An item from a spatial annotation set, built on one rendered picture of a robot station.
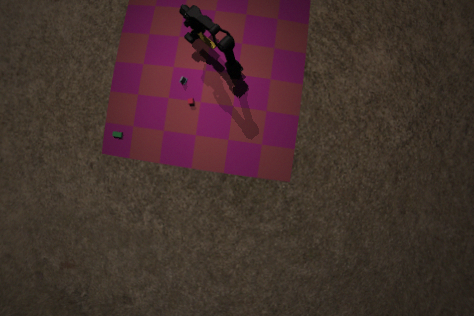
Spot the yellow bar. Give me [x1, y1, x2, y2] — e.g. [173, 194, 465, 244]
[198, 33, 216, 50]

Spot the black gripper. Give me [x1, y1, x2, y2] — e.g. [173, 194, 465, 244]
[184, 15, 213, 44]

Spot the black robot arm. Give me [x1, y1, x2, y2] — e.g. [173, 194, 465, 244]
[179, 4, 244, 80]

